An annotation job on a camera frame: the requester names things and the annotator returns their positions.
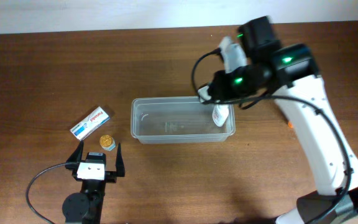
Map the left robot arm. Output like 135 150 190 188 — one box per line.
62 141 126 224

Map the white Panadol box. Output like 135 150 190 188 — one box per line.
70 106 110 141

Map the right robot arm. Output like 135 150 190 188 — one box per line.
194 16 358 223

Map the white spray bottle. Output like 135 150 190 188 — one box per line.
212 105 229 127

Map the small jar gold lid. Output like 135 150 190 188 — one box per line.
99 134 116 151

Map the clear plastic container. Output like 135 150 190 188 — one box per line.
131 96 236 144

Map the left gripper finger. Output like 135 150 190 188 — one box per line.
115 143 125 173
67 141 84 162

